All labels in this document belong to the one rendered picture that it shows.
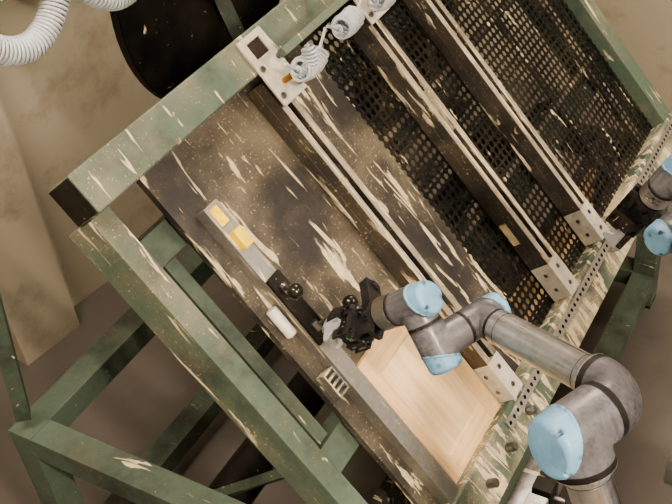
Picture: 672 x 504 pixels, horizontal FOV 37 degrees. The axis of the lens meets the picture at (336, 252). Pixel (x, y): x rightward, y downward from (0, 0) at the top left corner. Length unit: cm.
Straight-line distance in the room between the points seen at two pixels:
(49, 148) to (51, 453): 167
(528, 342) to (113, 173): 91
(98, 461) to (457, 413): 103
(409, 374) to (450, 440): 20
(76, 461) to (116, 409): 123
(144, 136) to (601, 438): 113
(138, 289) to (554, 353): 88
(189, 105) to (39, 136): 207
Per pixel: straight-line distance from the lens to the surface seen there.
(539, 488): 278
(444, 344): 205
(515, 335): 202
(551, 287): 307
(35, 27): 239
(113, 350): 328
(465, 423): 268
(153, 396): 422
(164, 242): 230
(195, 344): 218
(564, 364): 194
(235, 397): 223
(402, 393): 255
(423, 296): 201
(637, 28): 549
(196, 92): 233
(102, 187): 211
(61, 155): 442
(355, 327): 216
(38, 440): 310
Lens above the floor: 297
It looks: 39 degrees down
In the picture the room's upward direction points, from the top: 7 degrees counter-clockwise
